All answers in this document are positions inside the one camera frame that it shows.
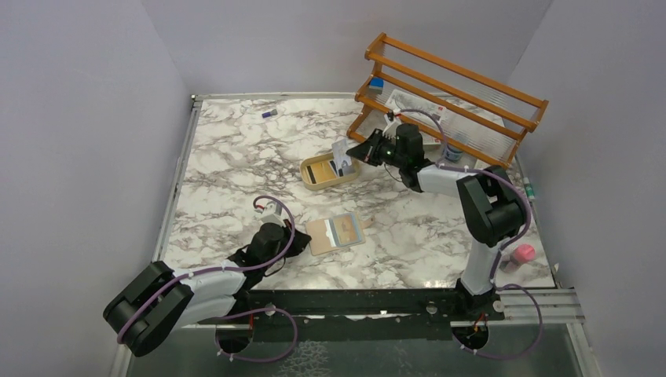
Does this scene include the beige card holder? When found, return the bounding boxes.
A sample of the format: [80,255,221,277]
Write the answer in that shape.
[306,212,375,256]

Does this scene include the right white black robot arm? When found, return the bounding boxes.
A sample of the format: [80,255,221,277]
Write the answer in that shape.
[346,123,531,296]

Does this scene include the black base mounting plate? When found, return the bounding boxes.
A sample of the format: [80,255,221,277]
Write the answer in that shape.
[205,284,504,353]

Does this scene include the blue white small jar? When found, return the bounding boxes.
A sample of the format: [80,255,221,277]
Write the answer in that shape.
[443,145,464,163]

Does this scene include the clear printed packet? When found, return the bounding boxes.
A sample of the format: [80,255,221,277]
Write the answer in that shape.
[386,89,448,126]

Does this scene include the pink round cap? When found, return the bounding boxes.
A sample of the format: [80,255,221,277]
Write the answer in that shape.
[499,244,536,273]

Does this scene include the green white tube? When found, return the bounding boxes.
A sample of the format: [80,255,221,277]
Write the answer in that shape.
[522,177,536,202]

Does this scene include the yellow card with black stripe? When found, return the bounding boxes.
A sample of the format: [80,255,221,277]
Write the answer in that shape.
[306,160,338,185]

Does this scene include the white card in tray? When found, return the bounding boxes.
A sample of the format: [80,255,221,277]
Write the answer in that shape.
[338,160,356,177]

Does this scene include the small grey box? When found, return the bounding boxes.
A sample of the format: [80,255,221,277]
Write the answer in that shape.
[421,134,441,146]

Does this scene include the orange wooden shelf rack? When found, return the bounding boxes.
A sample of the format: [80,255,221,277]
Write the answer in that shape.
[346,32,549,167]

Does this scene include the blue grey eraser block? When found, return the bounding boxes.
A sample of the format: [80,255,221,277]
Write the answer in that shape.
[367,77,384,94]

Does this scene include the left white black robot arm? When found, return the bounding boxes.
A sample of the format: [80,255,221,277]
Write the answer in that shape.
[102,223,312,357]

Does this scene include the tan card in holder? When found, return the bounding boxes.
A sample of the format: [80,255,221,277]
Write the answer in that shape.
[331,214,360,246]

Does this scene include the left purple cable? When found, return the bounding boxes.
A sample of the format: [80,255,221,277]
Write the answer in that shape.
[115,195,300,364]

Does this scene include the beige oval tray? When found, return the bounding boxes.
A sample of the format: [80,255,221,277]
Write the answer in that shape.
[299,152,360,191]

